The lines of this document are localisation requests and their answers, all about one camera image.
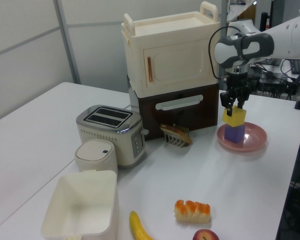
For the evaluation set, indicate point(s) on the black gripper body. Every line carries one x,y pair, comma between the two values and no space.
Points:
237,83

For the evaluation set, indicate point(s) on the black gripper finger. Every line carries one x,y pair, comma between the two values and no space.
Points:
244,96
228,102

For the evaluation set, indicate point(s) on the yellow foam cube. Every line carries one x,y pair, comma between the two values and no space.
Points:
238,117

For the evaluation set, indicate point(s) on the purple foam cube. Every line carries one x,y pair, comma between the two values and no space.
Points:
233,133

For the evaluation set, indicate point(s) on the dark brown drawer unit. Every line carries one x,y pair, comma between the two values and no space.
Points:
202,117

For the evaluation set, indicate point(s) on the pink plastic plate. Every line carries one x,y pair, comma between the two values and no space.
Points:
255,137

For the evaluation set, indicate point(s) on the brown bread slice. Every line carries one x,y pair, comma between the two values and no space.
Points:
177,133

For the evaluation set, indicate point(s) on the black computer keyboard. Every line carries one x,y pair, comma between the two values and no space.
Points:
299,67

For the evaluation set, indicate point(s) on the cream white oven appliance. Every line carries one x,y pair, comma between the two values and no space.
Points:
177,62

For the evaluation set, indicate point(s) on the metal toast rack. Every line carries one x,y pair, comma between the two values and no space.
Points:
173,142

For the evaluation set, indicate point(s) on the orange glazed bread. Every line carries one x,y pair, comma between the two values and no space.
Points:
192,212

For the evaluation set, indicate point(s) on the chrome and cream toaster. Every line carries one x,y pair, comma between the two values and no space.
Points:
102,140

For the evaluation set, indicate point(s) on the red toy apple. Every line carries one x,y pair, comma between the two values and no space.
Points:
205,235

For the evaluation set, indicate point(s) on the small cream lidded bin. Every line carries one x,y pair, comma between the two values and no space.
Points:
95,157

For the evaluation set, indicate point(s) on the yellow toy banana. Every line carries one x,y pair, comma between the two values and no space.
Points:
137,227

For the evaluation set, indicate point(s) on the cream open plastic box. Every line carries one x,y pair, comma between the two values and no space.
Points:
85,215

